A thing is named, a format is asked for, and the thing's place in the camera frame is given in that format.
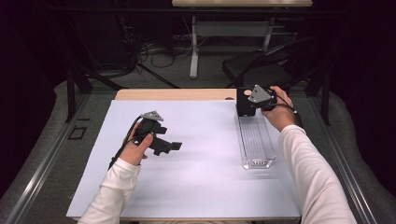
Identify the person's right hand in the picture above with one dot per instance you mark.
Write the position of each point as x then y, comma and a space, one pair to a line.
280, 118

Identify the black folding chair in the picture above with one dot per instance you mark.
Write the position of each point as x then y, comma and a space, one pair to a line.
258, 70

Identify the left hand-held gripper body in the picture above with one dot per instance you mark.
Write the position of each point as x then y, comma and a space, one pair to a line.
149, 126

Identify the desk with white legs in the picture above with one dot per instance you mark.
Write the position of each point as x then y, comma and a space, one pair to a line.
194, 46

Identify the person's left hand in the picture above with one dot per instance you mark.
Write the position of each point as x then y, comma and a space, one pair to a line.
134, 152

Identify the white table sheet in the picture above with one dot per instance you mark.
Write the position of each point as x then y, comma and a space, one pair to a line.
186, 193

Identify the grey metal floor rail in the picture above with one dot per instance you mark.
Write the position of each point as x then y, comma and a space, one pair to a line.
46, 155
345, 155

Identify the clear plastic package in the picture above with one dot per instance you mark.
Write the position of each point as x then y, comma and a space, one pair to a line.
255, 143

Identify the black metal stand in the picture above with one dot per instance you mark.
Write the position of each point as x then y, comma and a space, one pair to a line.
71, 93
325, 93

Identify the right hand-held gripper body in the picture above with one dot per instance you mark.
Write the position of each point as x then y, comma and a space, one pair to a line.
261, 96

